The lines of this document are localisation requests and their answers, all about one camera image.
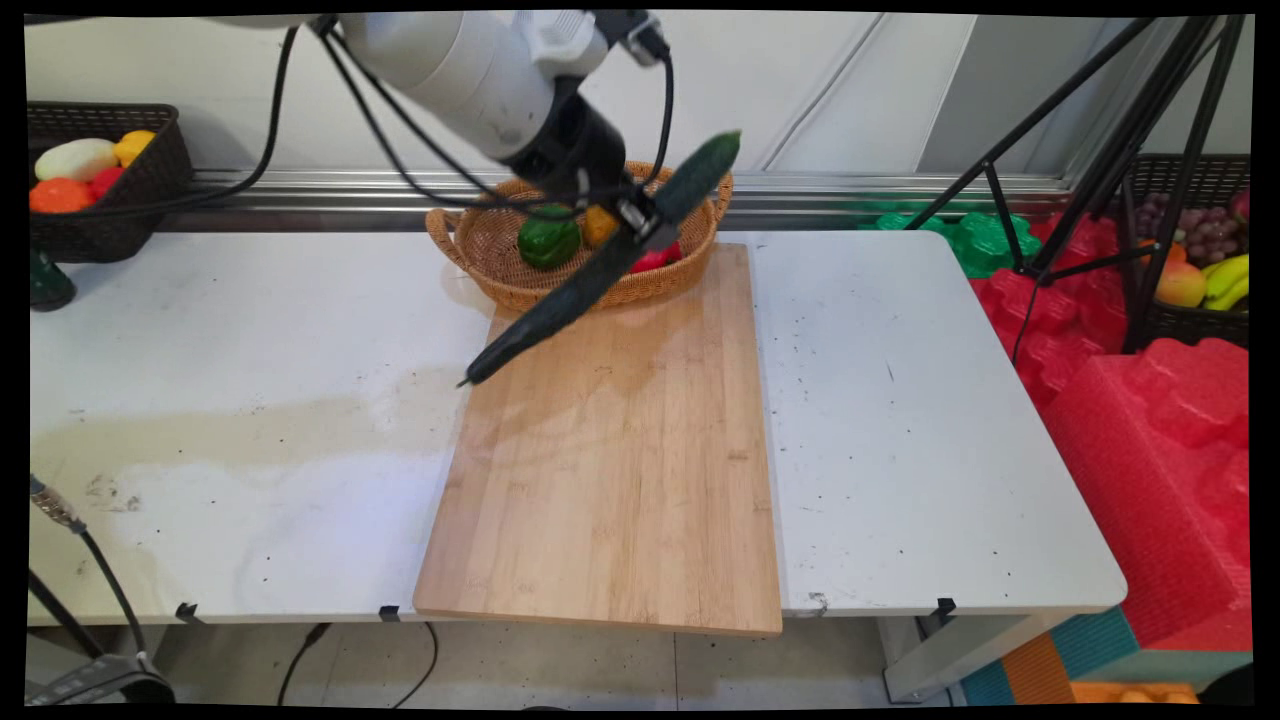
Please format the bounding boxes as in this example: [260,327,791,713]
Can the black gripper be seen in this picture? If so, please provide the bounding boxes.
[503,92,685,255]

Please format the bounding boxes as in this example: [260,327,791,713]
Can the long dark green cucumber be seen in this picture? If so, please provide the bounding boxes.
[457,129,744,389]

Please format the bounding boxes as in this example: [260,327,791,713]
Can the red bell pepper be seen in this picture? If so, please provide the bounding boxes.
[629,240,685,275]

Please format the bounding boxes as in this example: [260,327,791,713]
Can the green bell pepper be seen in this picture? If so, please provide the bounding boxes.
[516,204,584,271]

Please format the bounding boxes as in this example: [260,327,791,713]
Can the oval wicker basket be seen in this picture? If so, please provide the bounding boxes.
[424,160,734,314]

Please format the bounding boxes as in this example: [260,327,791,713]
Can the wooden cutting board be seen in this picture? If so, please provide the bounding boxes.
[412,243,785,637]

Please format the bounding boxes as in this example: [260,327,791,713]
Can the green foam mat pile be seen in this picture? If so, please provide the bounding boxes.
[858,204,1044,280]

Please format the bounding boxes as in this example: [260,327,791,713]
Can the red foam mat pile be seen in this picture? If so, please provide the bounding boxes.
[968,212,1133,409]

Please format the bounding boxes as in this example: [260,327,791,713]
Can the orange red peach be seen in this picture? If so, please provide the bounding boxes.
[1156,261,1209,310]

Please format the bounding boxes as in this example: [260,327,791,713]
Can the small black plastic basket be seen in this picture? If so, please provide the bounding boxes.
[27,102,194,265]

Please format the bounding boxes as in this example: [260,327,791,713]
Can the large black fruit basket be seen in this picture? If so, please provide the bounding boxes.
[1118,152,1252,350]

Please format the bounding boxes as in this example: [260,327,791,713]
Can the purple grape bunch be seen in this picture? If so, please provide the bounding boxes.
[1133,193,1247,267]

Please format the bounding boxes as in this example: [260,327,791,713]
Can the large red foam mat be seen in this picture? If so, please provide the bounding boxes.
[1040,337,1254,653]

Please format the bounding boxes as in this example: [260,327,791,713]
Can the pale white toy melon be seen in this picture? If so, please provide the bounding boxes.
[34,137,120,184]

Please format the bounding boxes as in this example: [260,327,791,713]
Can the yellow green banana bunch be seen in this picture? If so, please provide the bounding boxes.
[1202,253,1252,314]

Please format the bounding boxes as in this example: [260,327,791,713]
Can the orange toy fruit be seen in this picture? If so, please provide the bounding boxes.
[29,177,97,215]

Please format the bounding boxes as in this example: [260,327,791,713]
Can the dark green clamp base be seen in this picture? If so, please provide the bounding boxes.
[29,248,78,312]

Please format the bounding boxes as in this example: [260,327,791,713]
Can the teal orange foam block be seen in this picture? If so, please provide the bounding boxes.
[958,604,1253,707]

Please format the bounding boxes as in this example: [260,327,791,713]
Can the black floor device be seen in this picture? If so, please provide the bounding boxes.
[25,654,177,707]

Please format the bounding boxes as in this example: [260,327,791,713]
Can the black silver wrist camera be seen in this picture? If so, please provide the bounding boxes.
[588,10,669,69]

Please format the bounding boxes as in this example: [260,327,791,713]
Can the aluminium wall rail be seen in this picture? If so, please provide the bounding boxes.
[188,168,1079,233]

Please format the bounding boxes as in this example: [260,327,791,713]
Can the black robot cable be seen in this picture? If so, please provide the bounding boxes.
[29,14,677,223]

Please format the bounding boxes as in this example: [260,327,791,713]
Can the black floor cable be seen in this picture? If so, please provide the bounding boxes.
[392,621,442,710]
[276,622,332,708]

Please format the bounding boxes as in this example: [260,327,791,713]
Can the black camera tripod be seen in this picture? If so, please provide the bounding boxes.
[904,14,1247,357]

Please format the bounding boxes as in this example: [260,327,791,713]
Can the cable with metal connector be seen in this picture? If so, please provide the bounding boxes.
[29,474,153,663]

